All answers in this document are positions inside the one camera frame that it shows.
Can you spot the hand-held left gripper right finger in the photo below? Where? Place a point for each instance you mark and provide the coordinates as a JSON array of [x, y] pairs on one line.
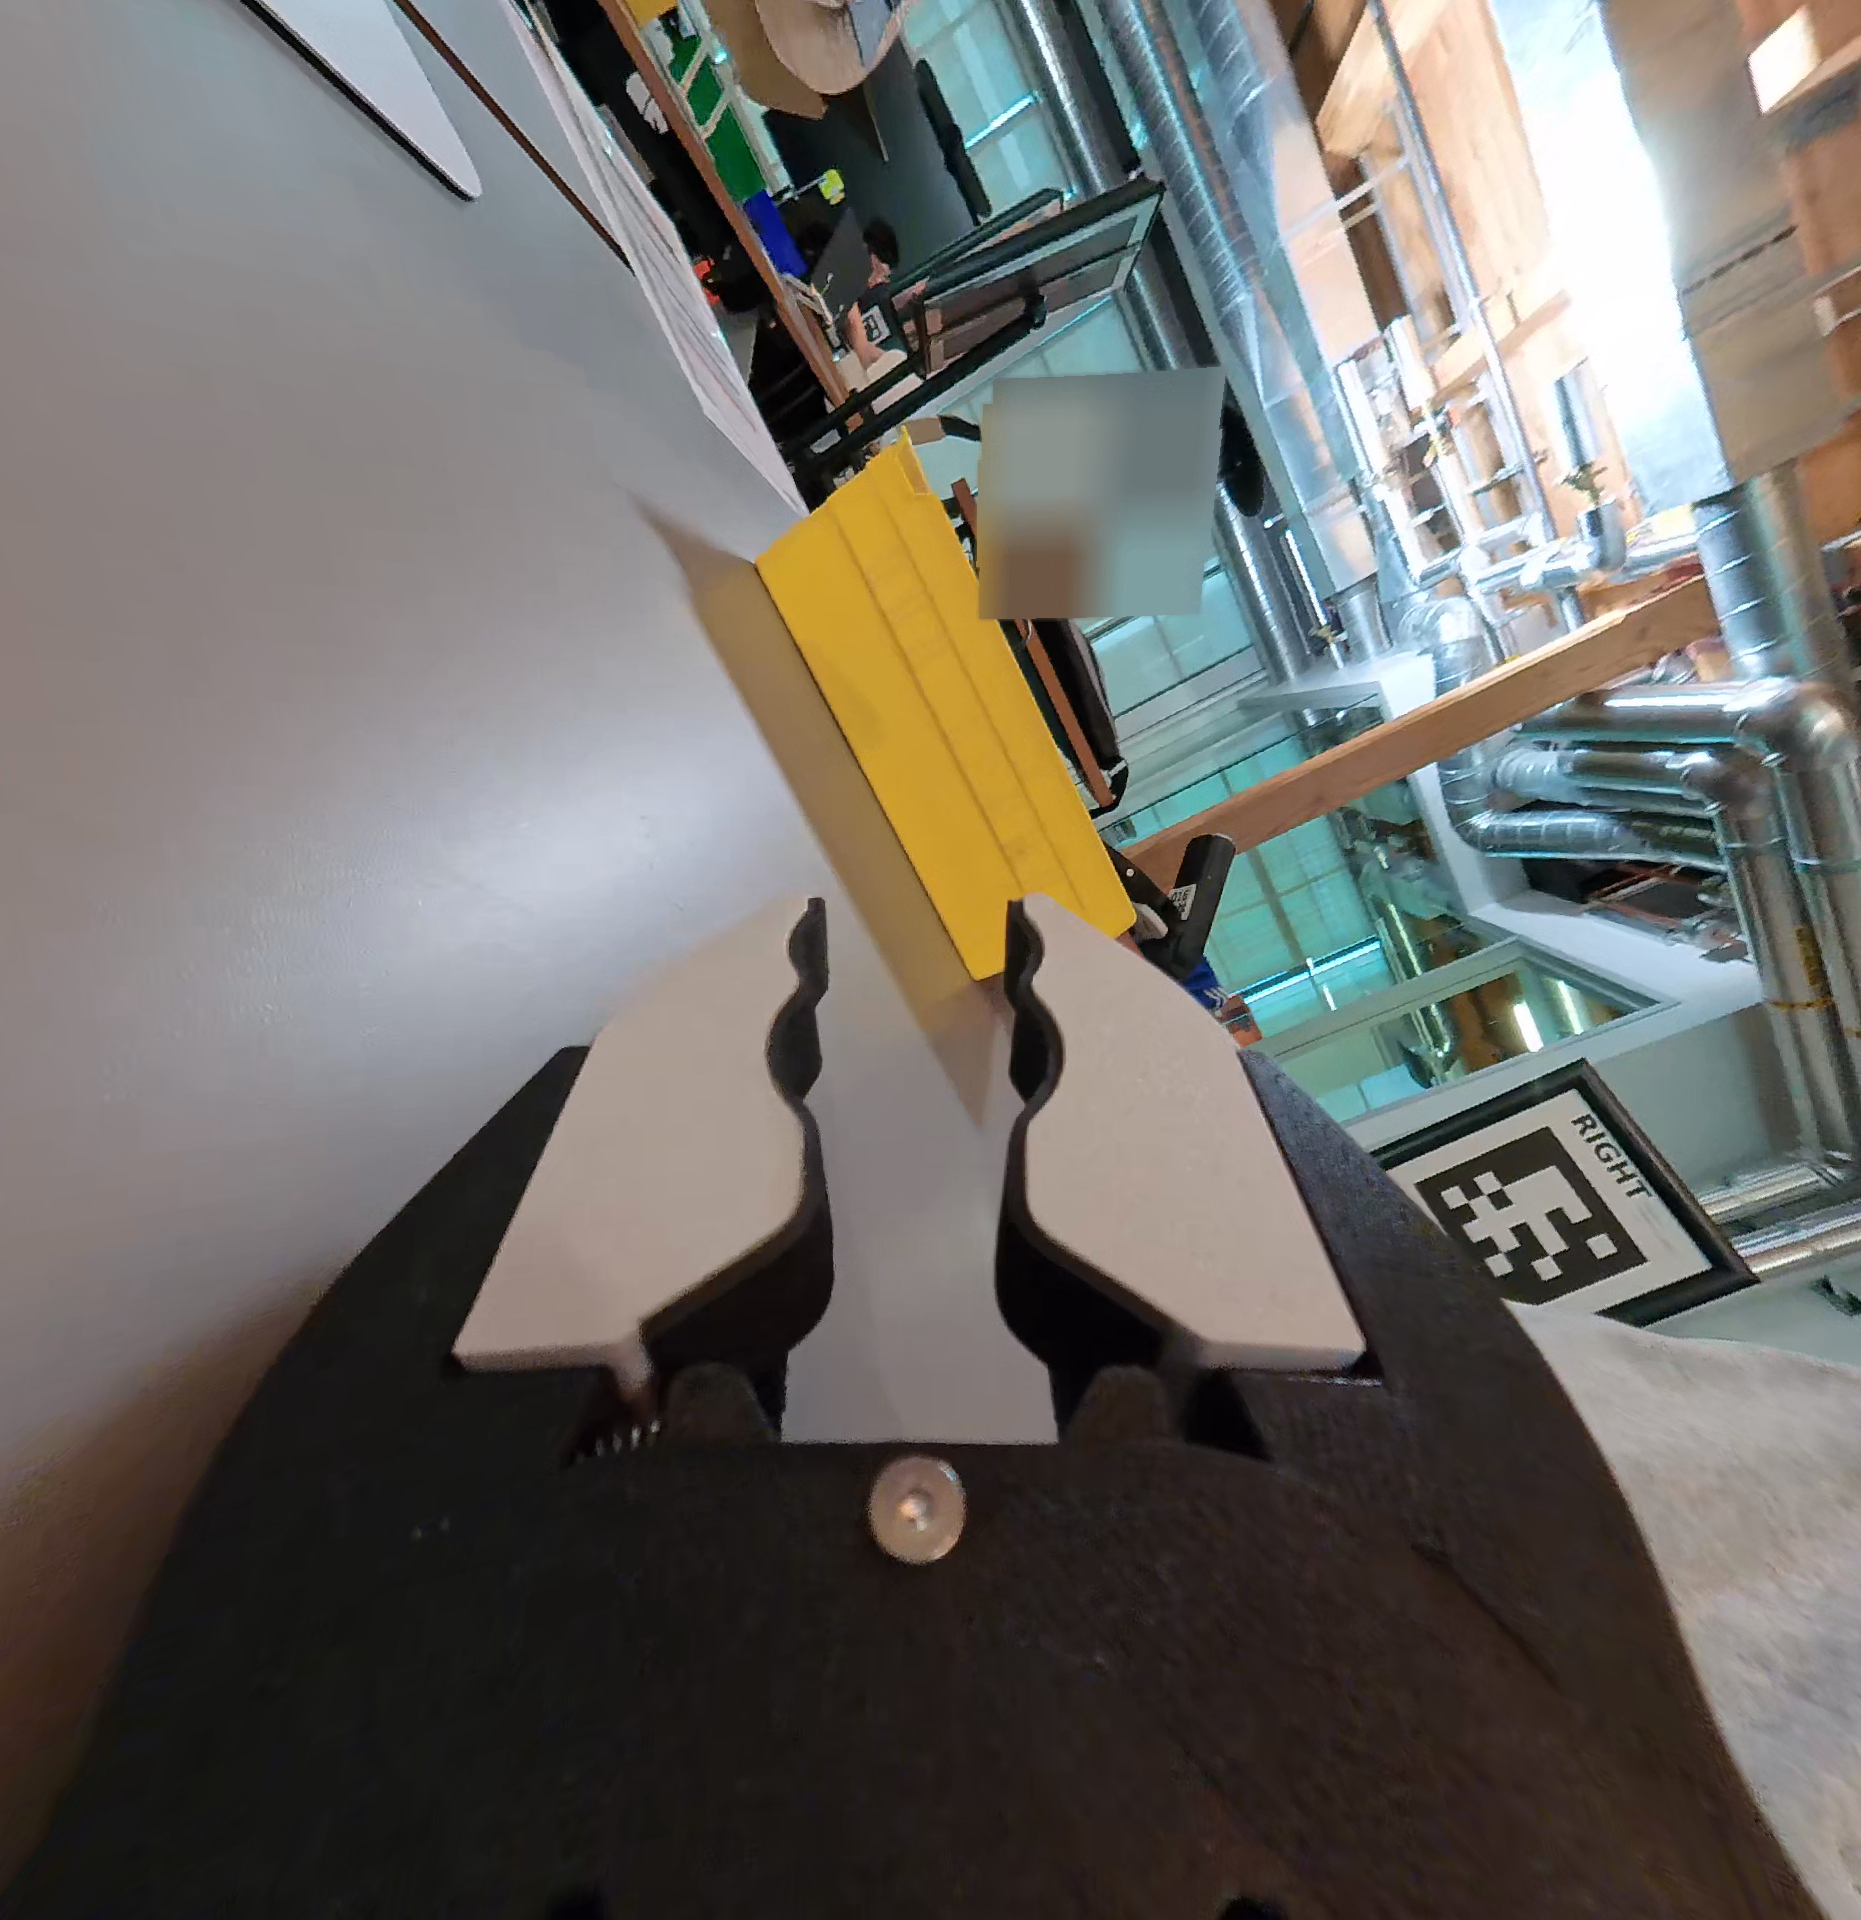
[[1172, 1200]]

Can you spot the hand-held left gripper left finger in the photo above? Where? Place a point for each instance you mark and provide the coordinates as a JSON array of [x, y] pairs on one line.
[[660, 1185]]

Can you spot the yellow storage bin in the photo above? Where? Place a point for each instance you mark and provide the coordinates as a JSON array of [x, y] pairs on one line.
[[930, 719]]

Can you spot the black framed marker sign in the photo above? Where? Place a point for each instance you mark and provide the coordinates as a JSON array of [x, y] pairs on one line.
[[1530, 1200]]

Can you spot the wooden beam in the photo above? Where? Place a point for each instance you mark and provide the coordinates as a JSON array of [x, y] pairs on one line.
[[1471, 719]]

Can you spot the black framed panel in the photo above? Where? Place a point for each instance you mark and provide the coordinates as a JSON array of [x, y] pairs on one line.
[[1021, 286]]

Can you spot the white base document stand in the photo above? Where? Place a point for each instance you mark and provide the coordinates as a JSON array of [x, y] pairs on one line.
[[376, 75]]

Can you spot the silver ventilation duct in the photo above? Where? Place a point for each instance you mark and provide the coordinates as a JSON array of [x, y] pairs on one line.
[[1665, 778]]

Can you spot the long silver duct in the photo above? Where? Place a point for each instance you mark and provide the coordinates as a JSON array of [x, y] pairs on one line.
[[1215, 179]]

